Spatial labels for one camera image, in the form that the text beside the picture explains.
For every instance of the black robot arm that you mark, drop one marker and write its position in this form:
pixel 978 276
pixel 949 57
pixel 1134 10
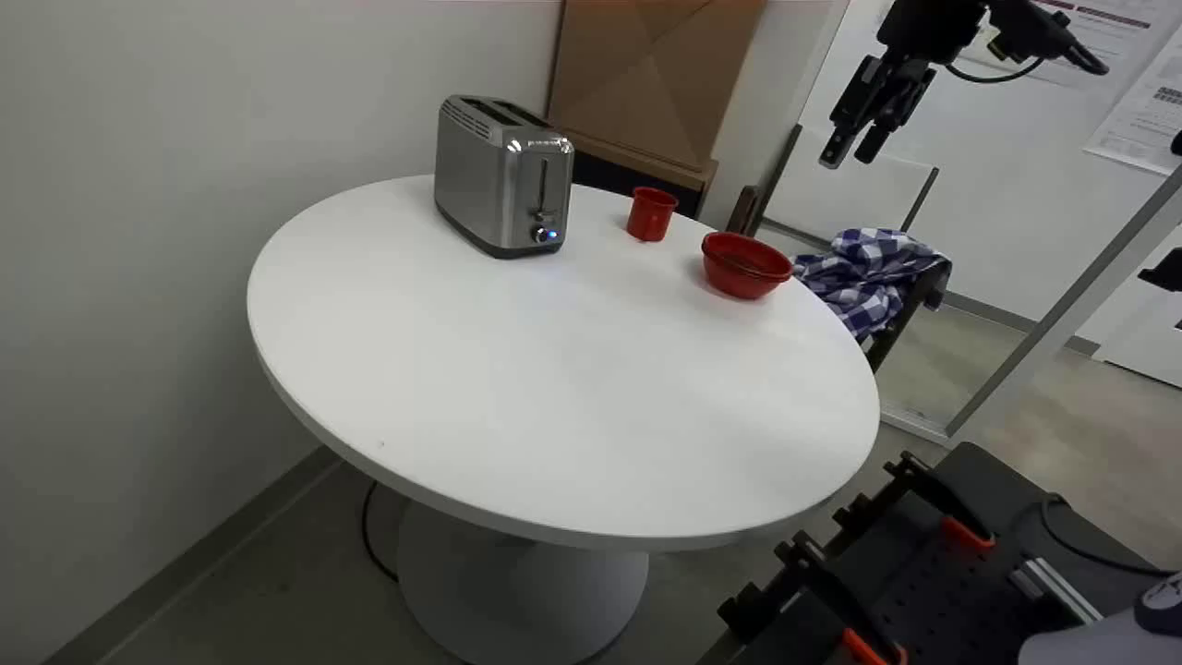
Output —
pixel 925 35

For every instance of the round white table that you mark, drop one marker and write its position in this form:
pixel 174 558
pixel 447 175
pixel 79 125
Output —
pixel 553 424

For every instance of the red bowl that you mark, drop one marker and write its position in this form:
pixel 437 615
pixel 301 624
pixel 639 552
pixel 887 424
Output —
pixel 743 268

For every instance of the blue white checkered cloth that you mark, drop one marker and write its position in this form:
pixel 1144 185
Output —
pixel 864 276

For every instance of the black perforated mounting board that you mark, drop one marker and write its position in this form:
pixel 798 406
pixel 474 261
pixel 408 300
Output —
pixel 943 604

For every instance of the silver two-slot toaster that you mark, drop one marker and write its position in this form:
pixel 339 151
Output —
pixel 502 179

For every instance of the grey diagonal metal pole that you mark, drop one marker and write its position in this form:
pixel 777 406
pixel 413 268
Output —
pixel 1113 264

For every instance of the black clamp orange handle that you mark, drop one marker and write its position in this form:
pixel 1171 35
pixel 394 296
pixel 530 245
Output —
pixel 860 628
pixel 958 519

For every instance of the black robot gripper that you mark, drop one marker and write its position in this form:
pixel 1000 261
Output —
pixel 884 89

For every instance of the small red cup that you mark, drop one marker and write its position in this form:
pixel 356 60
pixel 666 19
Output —
pixel 651 211

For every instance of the black chair under cloth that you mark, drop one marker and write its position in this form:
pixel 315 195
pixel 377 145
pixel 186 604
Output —
pixel 927 291

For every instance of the brown cardboard panel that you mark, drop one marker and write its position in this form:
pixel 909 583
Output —
pixel 648 84

